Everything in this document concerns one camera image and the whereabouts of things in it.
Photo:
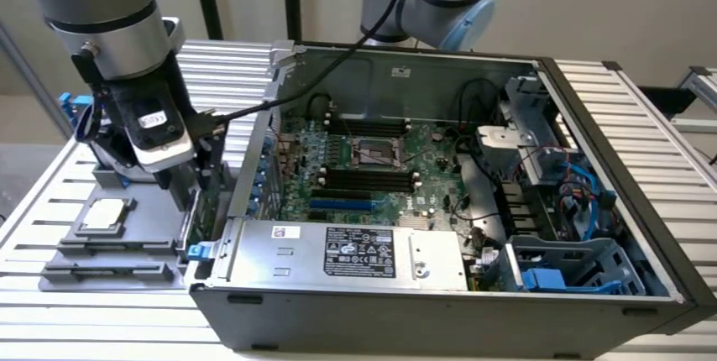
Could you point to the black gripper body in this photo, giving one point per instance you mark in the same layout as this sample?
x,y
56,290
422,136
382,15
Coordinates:
x,y
148,105

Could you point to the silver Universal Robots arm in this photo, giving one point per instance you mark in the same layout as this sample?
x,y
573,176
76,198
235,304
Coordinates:
x,y
100,12

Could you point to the green GPU card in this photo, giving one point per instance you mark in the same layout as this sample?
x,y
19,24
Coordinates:
x,y
206,205

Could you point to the black RAM slot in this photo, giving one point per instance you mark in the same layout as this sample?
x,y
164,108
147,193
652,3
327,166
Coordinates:
x,y
366,118
370,171
366,133
366,123
370,187
370,182
370,176
366,128

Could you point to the short black expansion slot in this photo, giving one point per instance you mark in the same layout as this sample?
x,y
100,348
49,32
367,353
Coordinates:
x,y
327,215

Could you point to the blue expansion slot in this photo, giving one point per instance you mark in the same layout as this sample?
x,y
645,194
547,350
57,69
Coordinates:
x,y
342,205

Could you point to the blue plastic disk carrier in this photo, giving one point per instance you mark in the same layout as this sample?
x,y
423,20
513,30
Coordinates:
x,y
75,105

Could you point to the silver CPU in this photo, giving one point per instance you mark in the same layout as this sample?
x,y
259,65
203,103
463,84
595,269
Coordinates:
x,y
105,215

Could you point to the grey parts rack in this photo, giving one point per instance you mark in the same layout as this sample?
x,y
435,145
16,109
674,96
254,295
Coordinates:
x,y
140,226

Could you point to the RAM stick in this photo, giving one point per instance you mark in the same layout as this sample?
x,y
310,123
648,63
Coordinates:
x,y
105,269
117,245

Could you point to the blue power supply latch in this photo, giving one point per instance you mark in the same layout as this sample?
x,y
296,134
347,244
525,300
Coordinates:
x,y
200,252

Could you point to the silver power supply unit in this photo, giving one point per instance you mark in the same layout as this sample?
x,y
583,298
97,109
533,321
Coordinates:
x,y
252,260

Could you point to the CPU socket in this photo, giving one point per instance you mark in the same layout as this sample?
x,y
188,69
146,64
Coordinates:
x,y
374,152

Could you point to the white case sticker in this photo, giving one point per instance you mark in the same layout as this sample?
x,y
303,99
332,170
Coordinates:
x,y
399,72

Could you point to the green motherboard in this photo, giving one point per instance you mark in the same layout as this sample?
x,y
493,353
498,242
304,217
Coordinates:
x,y
437,193

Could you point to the silver drive cage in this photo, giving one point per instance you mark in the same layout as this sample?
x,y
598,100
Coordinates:
x,y
529,138

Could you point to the black case fan block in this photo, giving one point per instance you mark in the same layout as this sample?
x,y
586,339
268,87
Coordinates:
x,y
523,210

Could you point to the black open PC case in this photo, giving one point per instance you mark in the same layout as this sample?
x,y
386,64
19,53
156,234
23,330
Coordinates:
x,y
426,323

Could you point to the blue disk bay clip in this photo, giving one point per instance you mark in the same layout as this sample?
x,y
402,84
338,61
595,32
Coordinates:
x,y
542,281

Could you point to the grey disk bay cage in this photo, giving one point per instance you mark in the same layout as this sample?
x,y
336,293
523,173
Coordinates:
x,y
593,260

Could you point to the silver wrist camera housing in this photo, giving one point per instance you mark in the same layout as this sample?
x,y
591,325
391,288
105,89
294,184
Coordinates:
x,y
168,160

